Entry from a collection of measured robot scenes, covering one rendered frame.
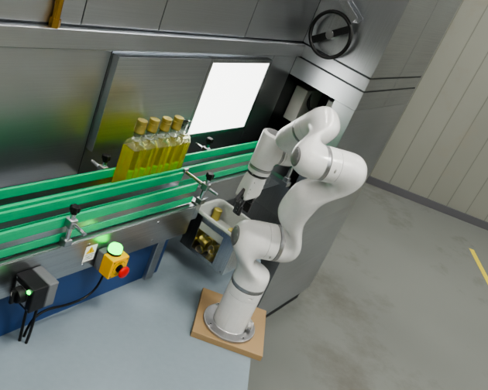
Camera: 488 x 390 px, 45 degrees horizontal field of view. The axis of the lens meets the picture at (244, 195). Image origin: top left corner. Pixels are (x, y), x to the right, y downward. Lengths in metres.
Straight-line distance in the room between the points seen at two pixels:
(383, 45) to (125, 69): 1.19
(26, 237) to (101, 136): 0.52
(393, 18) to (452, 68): 3.38
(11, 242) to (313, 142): 0.82
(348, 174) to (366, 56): 1.12
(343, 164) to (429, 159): 4.64
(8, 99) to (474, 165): 5.23
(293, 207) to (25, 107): 0.82
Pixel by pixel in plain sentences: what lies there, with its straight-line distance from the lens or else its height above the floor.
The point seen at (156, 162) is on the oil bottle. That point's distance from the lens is 2.02.
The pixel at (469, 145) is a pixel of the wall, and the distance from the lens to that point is 6.26.
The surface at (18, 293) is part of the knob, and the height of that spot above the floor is 0.98.
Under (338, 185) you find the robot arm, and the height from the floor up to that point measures 1.46.
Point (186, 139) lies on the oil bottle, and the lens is 2.08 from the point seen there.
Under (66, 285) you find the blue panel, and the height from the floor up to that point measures 0.86.
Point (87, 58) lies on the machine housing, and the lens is 1.84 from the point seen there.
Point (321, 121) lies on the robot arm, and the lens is 1.67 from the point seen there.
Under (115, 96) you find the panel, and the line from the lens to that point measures 1.94.
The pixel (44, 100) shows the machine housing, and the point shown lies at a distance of 1.81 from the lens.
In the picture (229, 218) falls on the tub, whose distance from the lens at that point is 2.29.
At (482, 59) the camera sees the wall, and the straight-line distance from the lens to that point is 6.03.
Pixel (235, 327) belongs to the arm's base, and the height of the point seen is 0.81.
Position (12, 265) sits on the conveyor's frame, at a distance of 1.63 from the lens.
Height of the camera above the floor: 2.05
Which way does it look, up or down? 25 degrees down
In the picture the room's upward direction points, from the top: 23 degrees clockwise
